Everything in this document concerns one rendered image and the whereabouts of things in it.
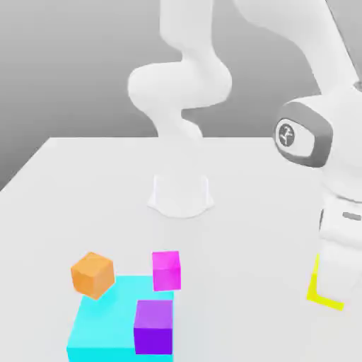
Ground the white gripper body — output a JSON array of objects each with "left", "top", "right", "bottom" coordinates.
[{"left": 318, "top": 197, "right": 362, "bottom": 250}]

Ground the small yellow cube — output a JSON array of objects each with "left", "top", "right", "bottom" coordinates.
[{"left": 306, "top": 252, "right": 345, "bottom": 313}]

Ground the small magenta cube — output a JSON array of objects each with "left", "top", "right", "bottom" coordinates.
[{"left": 151, "top": 250, "right": 182, "bottom": 292}]

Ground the small purple cube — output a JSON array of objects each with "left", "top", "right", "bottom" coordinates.
[{"left": 133, "top": 299, "right": 174, "bottom": 356}]

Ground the small orange cube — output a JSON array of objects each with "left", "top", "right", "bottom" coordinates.
[{"left": 70, "top": 251, "right": 116, "bottom": 301}]

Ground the large cyan box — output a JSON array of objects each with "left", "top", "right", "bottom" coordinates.
[{"left": 66, "top": 275, "right": 175, "bottom": 362}]

